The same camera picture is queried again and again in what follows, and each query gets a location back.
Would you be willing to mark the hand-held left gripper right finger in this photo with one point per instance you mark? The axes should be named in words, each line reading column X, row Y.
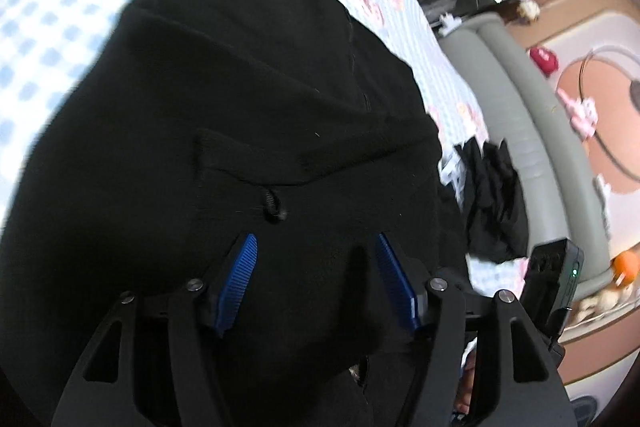
column 397, row 282

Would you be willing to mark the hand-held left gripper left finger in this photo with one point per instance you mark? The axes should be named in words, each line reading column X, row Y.
column 237, row 287

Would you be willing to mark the black zip jacket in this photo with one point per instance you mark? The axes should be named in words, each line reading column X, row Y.
column 200, row 82

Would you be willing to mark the pile of black clothes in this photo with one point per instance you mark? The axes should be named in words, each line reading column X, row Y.
column 495, row 207

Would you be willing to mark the orange toy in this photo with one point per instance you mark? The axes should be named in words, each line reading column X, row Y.
column 627, row 268

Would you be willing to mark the pink plush toy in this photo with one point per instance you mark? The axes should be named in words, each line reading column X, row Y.
column 580, row 114

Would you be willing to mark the red plush toy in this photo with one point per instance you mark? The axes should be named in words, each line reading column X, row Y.
column 545, row 61

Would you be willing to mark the blue checkered printed bedsheet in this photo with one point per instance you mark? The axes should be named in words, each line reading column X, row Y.
column 65, row 7

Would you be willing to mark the grey padded bed frame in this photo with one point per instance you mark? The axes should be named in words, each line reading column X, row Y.
column 530, row 122

